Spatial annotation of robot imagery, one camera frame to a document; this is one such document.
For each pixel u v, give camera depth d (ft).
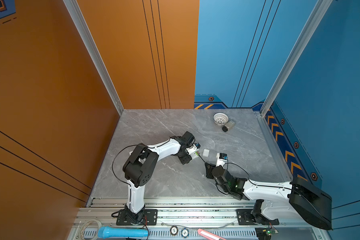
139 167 1.66
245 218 2.38
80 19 2.39
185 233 2.28
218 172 2.07
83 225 2.29
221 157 2.43
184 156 2.71
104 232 2.19
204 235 2.27
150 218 2.43
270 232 2.28
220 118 3.70
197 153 3.11
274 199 1.59
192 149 2.81
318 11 2.33
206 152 3.18
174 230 2.29
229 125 3.53
